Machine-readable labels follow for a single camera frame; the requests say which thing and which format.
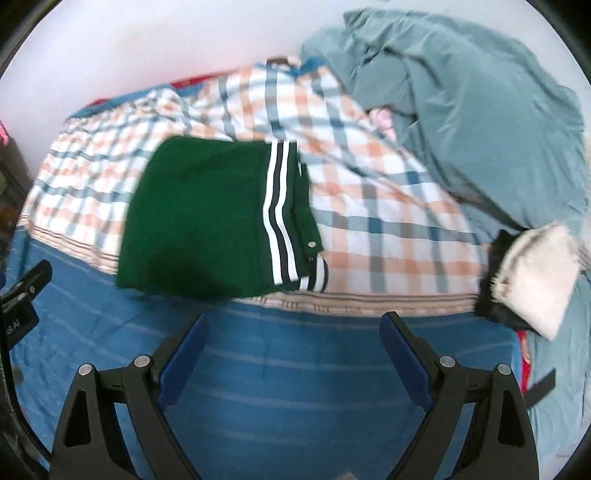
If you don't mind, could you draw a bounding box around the red mattress edge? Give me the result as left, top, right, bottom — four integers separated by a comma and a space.
514, 329, 533, 394

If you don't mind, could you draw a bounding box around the dark bedside furniture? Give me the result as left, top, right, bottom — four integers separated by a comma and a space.
0, 119, 34, 224

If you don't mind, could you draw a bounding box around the pink cloth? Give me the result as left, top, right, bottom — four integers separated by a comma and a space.
368, 107, 399, 140

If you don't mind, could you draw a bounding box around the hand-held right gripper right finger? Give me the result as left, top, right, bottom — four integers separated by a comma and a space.
379, 311, 539, 480

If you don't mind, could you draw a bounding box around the teal grey duvet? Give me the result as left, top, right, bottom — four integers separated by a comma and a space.
300, 7, 591, 467

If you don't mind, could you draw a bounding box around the black strap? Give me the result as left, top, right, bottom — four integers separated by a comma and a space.
525, 368, 557, 410

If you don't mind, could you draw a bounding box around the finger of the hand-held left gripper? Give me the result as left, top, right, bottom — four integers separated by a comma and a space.
2, 259, 53, 301

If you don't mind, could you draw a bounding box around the blue striped bed sheet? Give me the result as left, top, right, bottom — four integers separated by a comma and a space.
8, 58, 525, 480

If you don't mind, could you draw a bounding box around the plaid blanket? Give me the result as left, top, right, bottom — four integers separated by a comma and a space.
21, 62, 491, 320

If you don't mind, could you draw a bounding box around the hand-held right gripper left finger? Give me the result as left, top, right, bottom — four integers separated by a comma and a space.
48, 314, 208, 480

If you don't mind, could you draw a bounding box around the beige and black fleece garment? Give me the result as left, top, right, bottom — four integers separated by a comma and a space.
475, 223, 585, 342

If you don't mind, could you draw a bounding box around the green jacket with striped hem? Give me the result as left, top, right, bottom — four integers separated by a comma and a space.
115, 135, 329, 303

